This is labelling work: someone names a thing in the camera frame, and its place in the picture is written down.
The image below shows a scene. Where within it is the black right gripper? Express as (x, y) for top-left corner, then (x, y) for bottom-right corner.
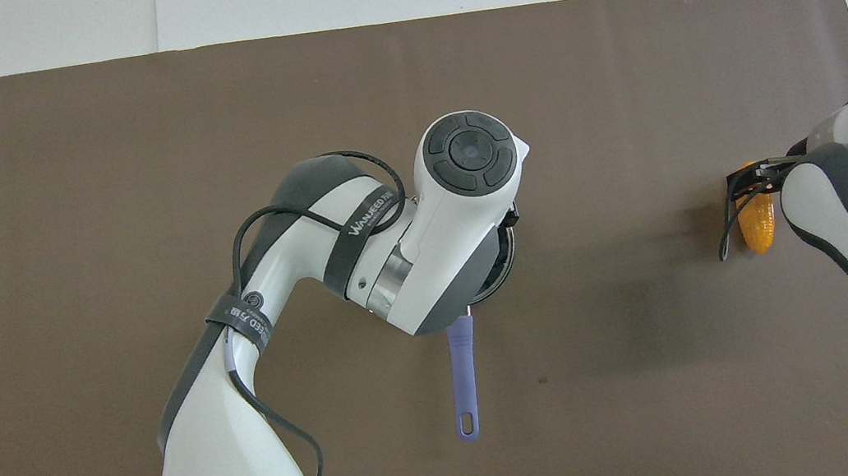
(723, 151), (815, 211)

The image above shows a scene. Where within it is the glass lid purple knob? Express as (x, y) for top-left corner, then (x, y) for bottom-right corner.
(495, 225), (522, 287)

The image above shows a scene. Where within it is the yellow corn cob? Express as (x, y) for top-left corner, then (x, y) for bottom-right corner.
(728, 158), (783, 258)

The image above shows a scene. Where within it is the brown table mat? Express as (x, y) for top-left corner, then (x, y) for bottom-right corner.
(0, 0), (848, 476)

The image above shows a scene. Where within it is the dark pot purple handle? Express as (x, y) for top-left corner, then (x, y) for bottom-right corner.
(429, 221), (543, 443)

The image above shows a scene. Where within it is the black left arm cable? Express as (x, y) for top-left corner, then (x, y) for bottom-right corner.
(217, 142), (447, 476)

